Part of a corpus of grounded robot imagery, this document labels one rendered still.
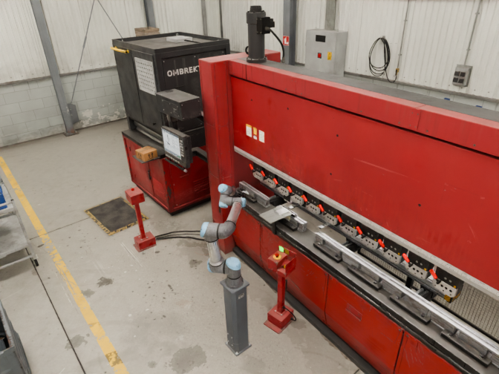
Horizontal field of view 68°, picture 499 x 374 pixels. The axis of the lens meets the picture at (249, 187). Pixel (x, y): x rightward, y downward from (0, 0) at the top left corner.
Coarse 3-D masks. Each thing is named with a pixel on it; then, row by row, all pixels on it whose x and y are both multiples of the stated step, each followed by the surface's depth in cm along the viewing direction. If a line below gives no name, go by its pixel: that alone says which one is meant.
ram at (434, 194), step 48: (240, 96) 365; (288, 96) 307; (240, 144) 393; (288, 144) 326; (336, 144) 278; (384, 144) 243; (432, 144) 216; (336, 192) 294; (384, 192) 255; (432, 192) 225; (480, 192) 201; (432, 240) 236; (480, 240) 210; (480, 288) 218
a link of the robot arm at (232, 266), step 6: (228, 258) 301; (234, 258) 302; (228, 264) 295; (234, 264) 296; (240, 264) 299; (228, 270) 297; (234, 270) 296; (240, 270) 300; (228, 276) 302; (234, 276) 299
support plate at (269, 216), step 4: (276, 208) 367; (280, 208) 367; (264, 212) 360; (268, 212) 360; (272, 212) 360; (288, 212) 359; (260, 216) 356; (264, 216) 355; (268, 216) 355; (272, 216) 354; (276, 216) 354; (280, 216) 354; (284, 216) 354; (268, 220) 348; (272, 220) 348; (276, 220) 348
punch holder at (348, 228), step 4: (344, 216) 296; (348, 216) 291; (344, 220) 297; (348, 220) 292; (352, 220) 289; (356, 220) 285; (340, 224) 301; (348, 224) 294; (352, 224) 290; (356, 224) 287; (360, 224) 291; (340, 228) 303; (344, 228) 299; (348, 228) 295; (352, 228) 291; (360, 228) 294; (348, 232) 296; (352, 232) 293; (356, 232) 293; (352, 236) 294
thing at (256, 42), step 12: (252, 12) 325; (264, 12) 326; (252, 24) 328; (264, 24) 322; (252, 36) 333; (264, 36) 338; (276, 36) 324; (252, 48) 338; (264, 48) 343; (252, 60) 341; (264, 60) 343
